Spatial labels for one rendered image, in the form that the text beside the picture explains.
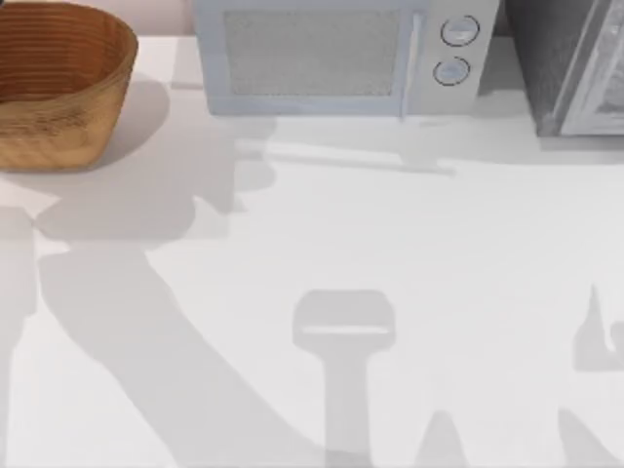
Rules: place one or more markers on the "pale microwave door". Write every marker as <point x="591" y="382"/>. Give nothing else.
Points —
<point x="312" y="53"/>

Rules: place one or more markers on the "brown wooden basket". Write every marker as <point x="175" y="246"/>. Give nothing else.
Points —
<point x="73" y="117"/>

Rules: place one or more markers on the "small round microwave knob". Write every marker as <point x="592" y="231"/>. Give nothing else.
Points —
<point x="451" y="71"/>

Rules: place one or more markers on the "large round microwave knob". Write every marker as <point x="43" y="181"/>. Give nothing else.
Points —
<point x="459" y="29"/>

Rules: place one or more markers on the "pale microwave oven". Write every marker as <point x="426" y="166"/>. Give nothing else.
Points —
<point x="482" y="58"/>

